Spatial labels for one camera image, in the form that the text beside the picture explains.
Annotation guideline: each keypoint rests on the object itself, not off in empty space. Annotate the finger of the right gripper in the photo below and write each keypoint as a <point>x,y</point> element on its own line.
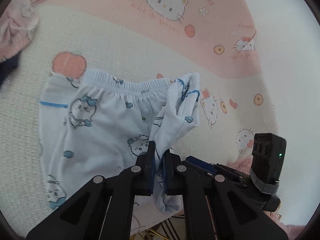
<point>201,166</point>

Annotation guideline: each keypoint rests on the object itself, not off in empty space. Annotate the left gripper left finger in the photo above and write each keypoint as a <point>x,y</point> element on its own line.
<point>103,207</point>

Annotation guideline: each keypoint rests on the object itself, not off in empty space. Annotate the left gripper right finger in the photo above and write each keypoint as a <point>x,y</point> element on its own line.
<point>211,211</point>

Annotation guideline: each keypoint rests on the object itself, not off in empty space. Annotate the light blue cartoon pajama pants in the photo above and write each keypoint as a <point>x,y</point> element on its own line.
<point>100,125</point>

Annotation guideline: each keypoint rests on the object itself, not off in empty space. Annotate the pink Hello Kitty blanket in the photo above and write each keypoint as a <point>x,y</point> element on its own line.
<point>131,41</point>

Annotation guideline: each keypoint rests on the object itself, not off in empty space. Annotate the navy striped garment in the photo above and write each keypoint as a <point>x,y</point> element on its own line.
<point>7,67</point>

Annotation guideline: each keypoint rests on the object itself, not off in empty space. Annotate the pink cartoon pajama garment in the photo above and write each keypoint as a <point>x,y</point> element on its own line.
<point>18,24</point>

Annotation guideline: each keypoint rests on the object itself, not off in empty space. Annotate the gold wire stool frame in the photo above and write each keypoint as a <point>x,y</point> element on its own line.
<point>171,228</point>

